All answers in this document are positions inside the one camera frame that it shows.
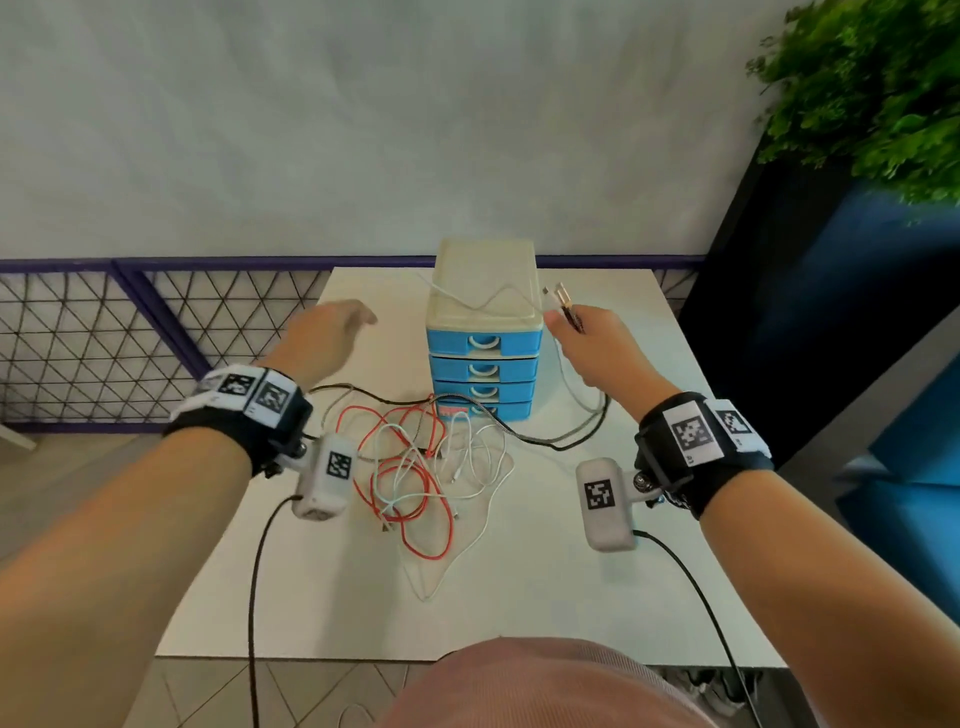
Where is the blue plastic drawer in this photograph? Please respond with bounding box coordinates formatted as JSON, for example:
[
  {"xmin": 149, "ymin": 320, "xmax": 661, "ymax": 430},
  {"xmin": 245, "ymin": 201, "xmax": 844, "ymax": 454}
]
[
  {"xmin": 429, "ymin": 356, "xmax": 540, "ymax": 382},
  {"xmin": 432, "ymin": 380, "xmax": 538, "ymax": 403},
  {"xmin": 436, "ymin": 399, "xmax": 534, "ymax": 421},
  {"xmin": 427, "ymin": 328, "xmax": 543, "ymax": 358}
]

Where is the white table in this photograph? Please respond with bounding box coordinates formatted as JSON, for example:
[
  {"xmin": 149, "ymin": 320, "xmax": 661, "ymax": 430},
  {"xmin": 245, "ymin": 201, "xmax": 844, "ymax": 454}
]
[{"xmin": 155, "ymin": 266, "xmax": 787, "ymax": 669}]

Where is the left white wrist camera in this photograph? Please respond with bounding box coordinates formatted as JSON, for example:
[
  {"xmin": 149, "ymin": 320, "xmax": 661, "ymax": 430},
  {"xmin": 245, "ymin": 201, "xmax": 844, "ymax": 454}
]
[{"xmin": 290, "ymin": 433, "xmax": 360, "ymax": 523}]

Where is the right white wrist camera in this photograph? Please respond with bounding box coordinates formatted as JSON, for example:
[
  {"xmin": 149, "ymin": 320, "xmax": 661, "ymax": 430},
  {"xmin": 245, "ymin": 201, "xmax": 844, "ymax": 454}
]
[{"xmin": 575, "ymin": 458, "xmax": 665, "ymax": 554}]

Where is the person's right hand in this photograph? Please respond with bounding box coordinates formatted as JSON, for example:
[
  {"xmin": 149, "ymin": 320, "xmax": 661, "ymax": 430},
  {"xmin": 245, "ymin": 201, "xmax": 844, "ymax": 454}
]
[{"xmin": 543, "ymin": 303, "xmax": 680, "ymax": 423}]

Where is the white drawer cabinet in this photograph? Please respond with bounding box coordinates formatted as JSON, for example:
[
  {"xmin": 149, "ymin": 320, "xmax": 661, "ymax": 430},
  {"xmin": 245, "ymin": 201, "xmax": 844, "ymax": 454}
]
[{"xmin": 425, "ymin": 238, "xmax": 545, "ymax": 423}]

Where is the left black wrist strap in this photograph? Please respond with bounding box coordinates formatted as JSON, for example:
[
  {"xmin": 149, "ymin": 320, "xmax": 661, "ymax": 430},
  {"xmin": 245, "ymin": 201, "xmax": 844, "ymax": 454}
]
[{"xmin": 163, "ymin": 363, "xmax": 314, "ymax": 478}]

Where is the grey sneaker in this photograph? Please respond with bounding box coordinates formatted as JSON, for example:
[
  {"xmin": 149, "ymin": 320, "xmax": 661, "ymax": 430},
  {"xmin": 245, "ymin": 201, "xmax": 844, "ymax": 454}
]
[
  {"xmin": 678, "ymin": 667, "xmax": 721, "ymax": 703},
  {"xmin": 708, "ymin": 669, "xmax": 763, "ymax": 720}
]

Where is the person's left hand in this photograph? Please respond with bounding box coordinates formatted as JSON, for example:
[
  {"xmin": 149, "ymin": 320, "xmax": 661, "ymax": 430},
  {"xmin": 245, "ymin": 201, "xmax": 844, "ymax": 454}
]
[{"xmin": 258, "ymin": 299, "xmax": 379, "ymax": 391}]

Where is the black wrist strap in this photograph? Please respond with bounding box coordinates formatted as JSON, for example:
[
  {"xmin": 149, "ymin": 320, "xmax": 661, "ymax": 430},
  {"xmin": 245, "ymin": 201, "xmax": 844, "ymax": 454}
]
[
  {"xmin": 163, "ymin": 363, "xmax": 314, "ymax": 478},
  {"xmin": 633, "ymin": 391, "xmax": 775, "ymax": 520}
]

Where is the person's right forearm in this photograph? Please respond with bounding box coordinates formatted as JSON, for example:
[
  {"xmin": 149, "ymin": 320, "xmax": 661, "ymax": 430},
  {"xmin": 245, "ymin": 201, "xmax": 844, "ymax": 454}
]
[{"xmin": 697, "ymin": 468, "xmax": 960, "ymax": 728}]

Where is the right black wrist strap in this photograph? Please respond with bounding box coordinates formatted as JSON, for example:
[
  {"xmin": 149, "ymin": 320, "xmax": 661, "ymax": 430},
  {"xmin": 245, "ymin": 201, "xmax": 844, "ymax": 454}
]
[{"xmin": 633, "ymin": 391, "xmax": 775, "ymax": 520}]

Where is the black planter box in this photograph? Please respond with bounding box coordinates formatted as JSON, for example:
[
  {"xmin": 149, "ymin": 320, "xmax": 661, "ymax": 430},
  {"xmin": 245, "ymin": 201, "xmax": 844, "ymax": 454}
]
[{"xmin": 678, "ymin": 131, "xmax": 960, "ymax": 470}]

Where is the green artificial plant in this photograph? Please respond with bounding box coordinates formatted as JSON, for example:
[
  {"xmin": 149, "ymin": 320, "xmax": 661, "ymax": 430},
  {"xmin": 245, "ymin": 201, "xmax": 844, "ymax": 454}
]
[{"xmin": 746, "ymin": 0, "xmax": 960, "ymax": 208}]

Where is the person's pink shirt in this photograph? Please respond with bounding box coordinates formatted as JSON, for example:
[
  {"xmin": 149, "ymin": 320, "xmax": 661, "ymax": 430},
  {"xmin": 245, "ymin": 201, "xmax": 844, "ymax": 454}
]
[{"xmin": 378, "ymin": 637, "xmax": 718, "ymax": 728}]

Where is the person's left forearm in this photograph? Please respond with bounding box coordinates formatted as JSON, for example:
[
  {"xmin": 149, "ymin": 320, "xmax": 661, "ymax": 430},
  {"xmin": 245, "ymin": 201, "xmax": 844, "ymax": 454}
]
[{"xmin": 0, "ymin": 428, "xmax": 253, "ymax": 728}]

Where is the black camera cable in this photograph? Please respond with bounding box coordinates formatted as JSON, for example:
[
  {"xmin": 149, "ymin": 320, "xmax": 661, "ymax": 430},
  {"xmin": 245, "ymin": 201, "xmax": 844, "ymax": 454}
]
[
  {"xmin": 247, "ymin": 493, "xmax": 305, "ymax": 728},
  {"xmin": 632, "ymin": 528, "xmax": 763, "ymax": 728}
]

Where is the grey braided cable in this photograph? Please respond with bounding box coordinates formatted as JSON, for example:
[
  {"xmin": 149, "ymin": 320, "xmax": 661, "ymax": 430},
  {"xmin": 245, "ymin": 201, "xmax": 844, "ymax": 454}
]
[{"xmin": 416, "ymin": 268, "xmax": 613, "ymax": 451}]

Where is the red cable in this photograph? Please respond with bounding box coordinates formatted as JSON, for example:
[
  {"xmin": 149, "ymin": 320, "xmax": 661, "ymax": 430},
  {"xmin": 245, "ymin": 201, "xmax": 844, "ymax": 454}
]
[{"xmin": 335, "ymin": 404, "xmax": 457, "ymax": 562}]

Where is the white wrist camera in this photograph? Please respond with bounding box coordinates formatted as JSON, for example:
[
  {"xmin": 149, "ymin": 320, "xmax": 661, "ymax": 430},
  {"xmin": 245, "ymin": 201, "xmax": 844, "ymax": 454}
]
[
  {"xmin": 575, "ymin": 458, "xmax": 665, "ymax": 554},
  {"xmin": 290, "ymin": 433, "xmax": 360, "ymax": 523}
]

